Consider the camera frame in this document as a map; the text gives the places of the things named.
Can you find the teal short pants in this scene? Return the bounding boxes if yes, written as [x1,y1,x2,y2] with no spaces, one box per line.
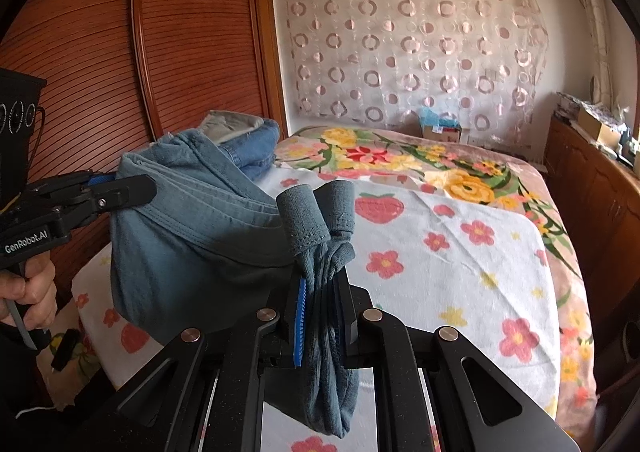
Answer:
[109,128,359,439]

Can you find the blue plastic bag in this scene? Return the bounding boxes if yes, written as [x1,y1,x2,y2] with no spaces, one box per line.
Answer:
[418,106,458,129]

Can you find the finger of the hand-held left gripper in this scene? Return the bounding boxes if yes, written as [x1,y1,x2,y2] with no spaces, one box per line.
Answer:
[27,170,119,207]
[60,174,158,233]

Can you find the white floral bed sheet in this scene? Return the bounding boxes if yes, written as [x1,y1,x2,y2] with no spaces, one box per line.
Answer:
[70,176,559,452]

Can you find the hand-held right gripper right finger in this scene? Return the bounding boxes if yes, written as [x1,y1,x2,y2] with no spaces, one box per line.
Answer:
[339,271,581,452]

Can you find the small black device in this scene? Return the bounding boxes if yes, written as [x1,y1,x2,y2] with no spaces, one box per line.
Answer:
[50,329,82,371]

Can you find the folded grey garment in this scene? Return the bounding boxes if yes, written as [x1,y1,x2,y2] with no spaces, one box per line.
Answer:
[199,110,266,144]

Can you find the pink floral blanket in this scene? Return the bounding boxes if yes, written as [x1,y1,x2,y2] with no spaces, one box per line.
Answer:
[275,125,597,435]

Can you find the open cardboard box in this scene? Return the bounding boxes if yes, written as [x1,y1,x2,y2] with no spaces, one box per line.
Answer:
[576,107,624,147]

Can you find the small cardboard box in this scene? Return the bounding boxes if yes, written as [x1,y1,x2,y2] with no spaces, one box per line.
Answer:
[421,121,464,144]

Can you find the pale lace window curtain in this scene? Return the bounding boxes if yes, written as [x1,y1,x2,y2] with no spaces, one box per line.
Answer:
[570,0,623,109]

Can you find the wooden slatted wardrobe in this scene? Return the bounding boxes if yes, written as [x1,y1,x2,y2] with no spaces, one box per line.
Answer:
[0,0,290,328]

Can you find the wooden window cabinet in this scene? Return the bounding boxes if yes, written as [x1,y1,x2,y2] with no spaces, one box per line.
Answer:
[542,113,640,388]

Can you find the folded blue jeans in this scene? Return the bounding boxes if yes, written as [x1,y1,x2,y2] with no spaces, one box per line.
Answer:
[219,119,282,183]

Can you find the sheer circle-patterned curtain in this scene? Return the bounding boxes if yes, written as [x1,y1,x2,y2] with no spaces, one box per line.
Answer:
[281,0,551,134]

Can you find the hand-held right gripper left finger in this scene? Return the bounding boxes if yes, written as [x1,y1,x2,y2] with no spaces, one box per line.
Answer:
[65,276,308,452]

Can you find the person's left hand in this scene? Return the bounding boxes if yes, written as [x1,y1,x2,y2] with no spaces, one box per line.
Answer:
[0,247,58,333]

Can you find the person's dark clothing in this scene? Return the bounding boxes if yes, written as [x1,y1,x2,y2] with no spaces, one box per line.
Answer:
[0,319,128,452]

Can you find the white cable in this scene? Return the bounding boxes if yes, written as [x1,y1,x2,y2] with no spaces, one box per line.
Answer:
[14,403,57,419]

